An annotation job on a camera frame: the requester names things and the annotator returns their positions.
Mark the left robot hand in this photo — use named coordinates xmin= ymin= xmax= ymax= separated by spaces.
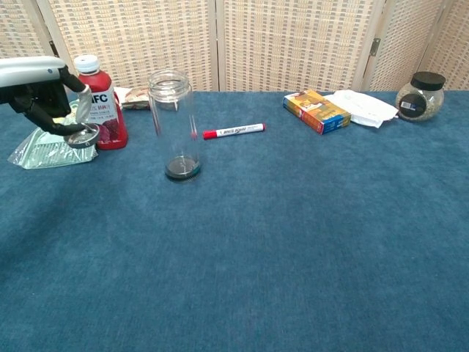
xmin=0 ymin=55 xmax=93 ymax=137

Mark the green dustpan in plastic bag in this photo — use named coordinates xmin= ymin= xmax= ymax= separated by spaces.
xmin=7 ymin=100 xmax=100 ymax=170

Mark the red NFC juice bottle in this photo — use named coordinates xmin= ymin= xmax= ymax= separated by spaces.
xmin=74 ymin=54 xmax=130 ymax=151

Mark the brown snack packet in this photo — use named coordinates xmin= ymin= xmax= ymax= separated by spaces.
xmin=113 ymin=87 xmax=151 ymax=111

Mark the woven folding screen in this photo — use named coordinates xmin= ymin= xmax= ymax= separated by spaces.
xmin=0 ymin=0 xmax=469 ymax=95

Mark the clear glass bottle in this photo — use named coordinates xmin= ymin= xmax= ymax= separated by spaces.
xmin=147 ymin=70 xmax=202 ymax=185

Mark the red whiteboard marker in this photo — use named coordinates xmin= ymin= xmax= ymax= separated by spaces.
xmin=202 ymin=122 xmax=267 ymax=141

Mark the blue table cloth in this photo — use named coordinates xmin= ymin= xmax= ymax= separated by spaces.
xmin=0 ymin=89 xmax=469 ymax=352

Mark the orange yellow cardboard box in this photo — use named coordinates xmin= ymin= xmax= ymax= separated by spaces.
xmin=282 ymin=89 xmax=352 ymax=136

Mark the white wet wipes pack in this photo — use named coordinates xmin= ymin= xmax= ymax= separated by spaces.
xmin=324 ymin=89 xmax=399 ymax=130

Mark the glass jar with black lid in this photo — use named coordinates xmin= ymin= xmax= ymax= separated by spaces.
xmin=395 ymin=71 xmax=446 ymax=122

